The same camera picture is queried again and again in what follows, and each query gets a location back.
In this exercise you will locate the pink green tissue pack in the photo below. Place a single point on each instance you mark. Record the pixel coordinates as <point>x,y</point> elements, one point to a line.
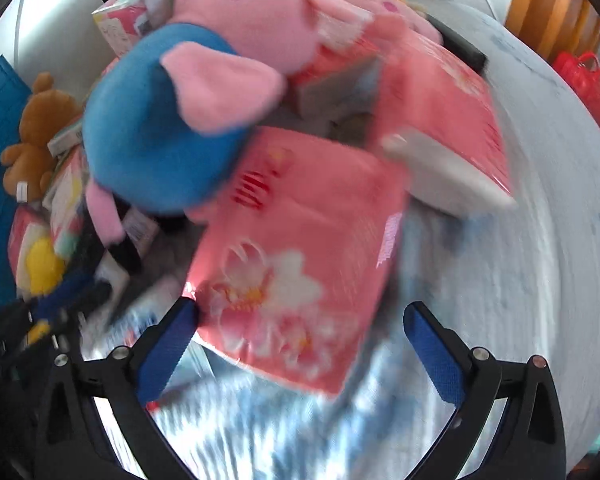
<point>64,202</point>

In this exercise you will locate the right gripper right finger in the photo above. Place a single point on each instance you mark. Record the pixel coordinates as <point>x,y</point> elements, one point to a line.
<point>529,442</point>

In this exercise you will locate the blue and pink pig plush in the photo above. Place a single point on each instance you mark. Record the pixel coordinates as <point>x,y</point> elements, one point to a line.
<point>162,129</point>

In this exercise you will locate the red plastic bag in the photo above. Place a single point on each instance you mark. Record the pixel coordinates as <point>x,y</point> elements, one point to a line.
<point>582,74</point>

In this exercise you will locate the brown teddy bear plush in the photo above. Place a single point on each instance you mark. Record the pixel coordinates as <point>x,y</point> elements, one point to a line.
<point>28,164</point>

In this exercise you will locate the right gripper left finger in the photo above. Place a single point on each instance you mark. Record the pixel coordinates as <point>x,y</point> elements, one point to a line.
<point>71,442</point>

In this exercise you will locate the black remote control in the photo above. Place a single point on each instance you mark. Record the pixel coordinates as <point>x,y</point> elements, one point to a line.
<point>451,40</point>

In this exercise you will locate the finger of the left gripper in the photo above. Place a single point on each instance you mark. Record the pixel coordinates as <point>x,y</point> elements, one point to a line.
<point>79,291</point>

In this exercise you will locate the yellow plastic clip tool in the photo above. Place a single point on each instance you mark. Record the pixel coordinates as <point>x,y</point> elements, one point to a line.
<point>45,268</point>

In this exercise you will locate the white blue patterned tablecloth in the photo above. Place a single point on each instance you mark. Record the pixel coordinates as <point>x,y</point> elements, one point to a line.
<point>518,282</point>

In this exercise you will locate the large pink tissue pack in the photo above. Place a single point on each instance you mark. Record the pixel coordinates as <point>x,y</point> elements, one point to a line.
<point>289,273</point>

